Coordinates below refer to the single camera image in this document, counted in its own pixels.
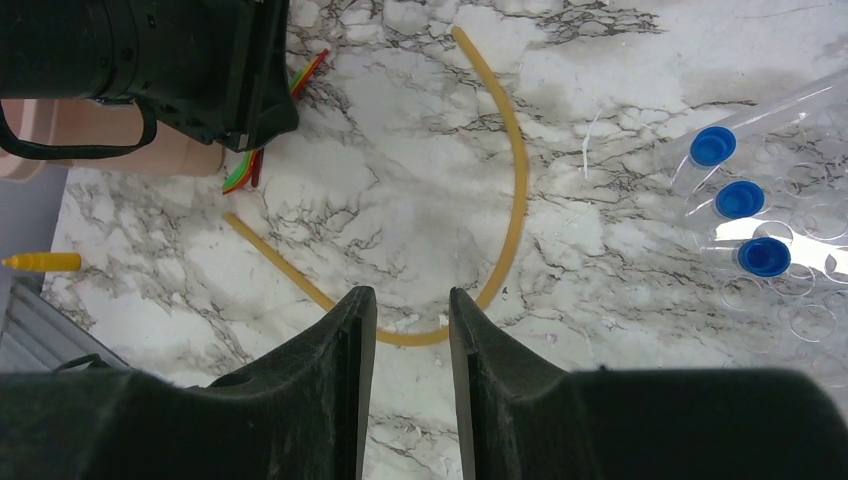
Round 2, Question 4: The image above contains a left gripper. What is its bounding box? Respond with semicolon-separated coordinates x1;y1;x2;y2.
132;1;299;152

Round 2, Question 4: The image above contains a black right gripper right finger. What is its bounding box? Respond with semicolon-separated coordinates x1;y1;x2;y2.
449;288;847;479

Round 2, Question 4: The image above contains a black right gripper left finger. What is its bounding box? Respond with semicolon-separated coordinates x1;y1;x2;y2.
1;286;377;479

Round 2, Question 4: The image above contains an amber rubber tubing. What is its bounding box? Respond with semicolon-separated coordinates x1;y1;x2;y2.
221;25;531;348

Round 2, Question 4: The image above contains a blue cap test tube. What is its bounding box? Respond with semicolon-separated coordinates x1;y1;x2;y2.
699;237;792;278
681;180;769;231
652;69;848;197

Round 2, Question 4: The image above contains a clear acrylic tube rack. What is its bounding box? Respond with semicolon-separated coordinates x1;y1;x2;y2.
672;101;847;402

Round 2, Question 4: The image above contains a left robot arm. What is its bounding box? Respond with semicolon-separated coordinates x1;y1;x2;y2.
1;1;377;479

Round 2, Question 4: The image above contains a pink plastic bin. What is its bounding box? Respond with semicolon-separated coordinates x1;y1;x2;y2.
0;99;227;181

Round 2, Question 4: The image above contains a yellow plastic tip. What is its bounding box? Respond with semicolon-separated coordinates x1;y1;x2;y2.
2;252;82;273

